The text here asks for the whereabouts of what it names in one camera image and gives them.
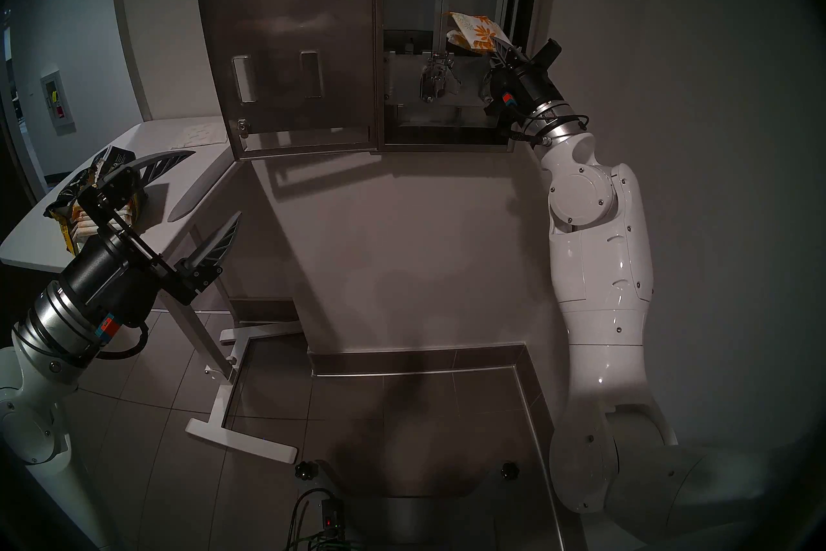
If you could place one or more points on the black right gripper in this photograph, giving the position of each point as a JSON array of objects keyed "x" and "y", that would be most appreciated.
[{"x": 539, "y": 88}]

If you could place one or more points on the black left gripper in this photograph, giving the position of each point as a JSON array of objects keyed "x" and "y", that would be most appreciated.
[{"x": 106, "y": 278}]

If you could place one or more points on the white pad with orange flower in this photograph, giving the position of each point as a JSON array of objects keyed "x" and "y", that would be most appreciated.
[{"x": 474, "y": 30}]

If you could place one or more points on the stainless steel dispenser door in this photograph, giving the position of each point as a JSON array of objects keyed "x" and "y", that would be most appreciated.
[{"x": 290, "y": 52}]

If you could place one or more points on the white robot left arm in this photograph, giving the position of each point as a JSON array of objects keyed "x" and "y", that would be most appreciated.
[{"x": 26, "y": 401}]

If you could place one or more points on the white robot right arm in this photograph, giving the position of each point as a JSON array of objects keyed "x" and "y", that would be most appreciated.
[{"x": 600, "y": 298}]

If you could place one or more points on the dark robot base platform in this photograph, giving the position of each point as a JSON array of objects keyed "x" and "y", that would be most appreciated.
[{"x": 419, "y": 520}]

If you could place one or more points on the stack of white wrapped pads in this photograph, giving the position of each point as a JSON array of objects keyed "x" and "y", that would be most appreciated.
[{"x": 80, "y": 227}]

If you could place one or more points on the white table with legs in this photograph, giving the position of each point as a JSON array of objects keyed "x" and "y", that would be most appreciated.
[{"x": 193, "y": 169}]

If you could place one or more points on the orange white pad packet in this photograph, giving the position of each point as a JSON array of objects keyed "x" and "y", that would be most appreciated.
[{"x": 455, "y": 41}]

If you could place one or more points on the flat white wrapped pad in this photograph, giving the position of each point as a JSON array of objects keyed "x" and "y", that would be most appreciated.
[{"x": 200, "y": 135}]

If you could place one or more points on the chrome pad dispensing mechanism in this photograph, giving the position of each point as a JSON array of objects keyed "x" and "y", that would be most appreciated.
[{"x": 435, "y": 80}]

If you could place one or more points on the brass lock latch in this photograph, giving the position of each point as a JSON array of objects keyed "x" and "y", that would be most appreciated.
[{"x": 242, "y": 127}]

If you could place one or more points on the black yellow pad package bag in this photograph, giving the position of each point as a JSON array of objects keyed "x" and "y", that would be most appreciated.
[{"x": 61, "y": 214}]

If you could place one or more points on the red fire extinguisher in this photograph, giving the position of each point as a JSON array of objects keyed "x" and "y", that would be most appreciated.
[{"x": 60, "y": 112}]

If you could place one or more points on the black star knob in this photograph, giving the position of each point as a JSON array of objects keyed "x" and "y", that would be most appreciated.
[
  {"x": 307, "y": 469},
  {"x": 510, "y": 471}
]

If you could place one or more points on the black power box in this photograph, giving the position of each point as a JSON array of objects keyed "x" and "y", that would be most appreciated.
[{"x": 332, "y": 520}]

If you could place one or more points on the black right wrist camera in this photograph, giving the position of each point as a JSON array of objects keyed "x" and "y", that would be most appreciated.
[{"x": 500, "y": 94}]

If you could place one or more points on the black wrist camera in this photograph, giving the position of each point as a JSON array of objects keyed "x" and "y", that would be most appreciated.
[
  {"x": 108, "y": 327},
  {"x": 500, "y": 94}
]

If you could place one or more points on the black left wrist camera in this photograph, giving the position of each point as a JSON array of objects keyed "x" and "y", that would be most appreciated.
[{"x": 108, "y": 327}]

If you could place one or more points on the wall fire extinguisher cabinet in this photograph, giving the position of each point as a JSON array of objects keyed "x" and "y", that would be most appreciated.
[{"x": 58, "y": 103}]

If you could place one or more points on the grey door frame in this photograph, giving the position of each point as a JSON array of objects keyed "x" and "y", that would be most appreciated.
[{"x": 129, "y": 7}]

